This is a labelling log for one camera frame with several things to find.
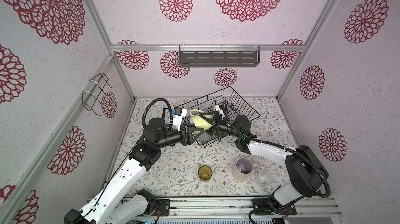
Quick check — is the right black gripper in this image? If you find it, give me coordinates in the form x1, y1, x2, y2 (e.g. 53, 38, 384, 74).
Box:
200, 113, 242, 141

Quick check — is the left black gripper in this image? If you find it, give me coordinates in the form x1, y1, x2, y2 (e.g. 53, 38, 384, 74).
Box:
157, 123, 204, 150

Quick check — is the light green mug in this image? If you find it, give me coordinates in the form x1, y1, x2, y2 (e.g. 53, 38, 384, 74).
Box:
190, 109, 215, 130

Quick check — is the black wire dish rack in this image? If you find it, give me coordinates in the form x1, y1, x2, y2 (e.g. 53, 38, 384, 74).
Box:
176, 86, 260, 147

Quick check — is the amber glass cup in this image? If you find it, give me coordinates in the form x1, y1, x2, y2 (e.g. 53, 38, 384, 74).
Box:
197, 165, 213, 181

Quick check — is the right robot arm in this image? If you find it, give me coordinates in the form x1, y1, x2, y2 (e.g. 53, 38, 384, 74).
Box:
196, 111, 331, 209

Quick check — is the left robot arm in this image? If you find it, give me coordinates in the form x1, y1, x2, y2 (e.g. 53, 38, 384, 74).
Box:
64, 117, 211, 224

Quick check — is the pink purple mug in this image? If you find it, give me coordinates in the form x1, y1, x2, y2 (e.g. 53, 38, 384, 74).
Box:
232, 157, 259, 181

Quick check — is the clear glass cup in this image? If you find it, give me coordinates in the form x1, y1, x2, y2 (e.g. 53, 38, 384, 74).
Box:
256, 169, 274, 186

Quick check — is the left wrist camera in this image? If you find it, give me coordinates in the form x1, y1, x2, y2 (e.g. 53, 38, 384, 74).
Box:
172, 107, 188, 132

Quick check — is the grey wall shelf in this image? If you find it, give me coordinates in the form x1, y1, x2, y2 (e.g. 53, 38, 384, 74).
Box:
178, 45, 260, 68

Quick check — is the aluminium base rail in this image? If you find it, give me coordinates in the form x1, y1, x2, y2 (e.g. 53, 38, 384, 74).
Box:
81, 195, 341, 221

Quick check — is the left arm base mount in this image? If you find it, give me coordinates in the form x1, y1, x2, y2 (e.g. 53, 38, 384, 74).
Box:
136, 189, 171, 217

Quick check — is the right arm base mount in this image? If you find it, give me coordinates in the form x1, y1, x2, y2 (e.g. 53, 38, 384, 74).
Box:
252, 196, 297, 216

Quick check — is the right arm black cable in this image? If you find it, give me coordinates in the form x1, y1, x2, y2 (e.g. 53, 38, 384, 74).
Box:
220, 101, 331, 224

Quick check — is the black wire wall holder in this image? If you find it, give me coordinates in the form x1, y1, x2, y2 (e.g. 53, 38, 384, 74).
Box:
81, 73, 116, 116

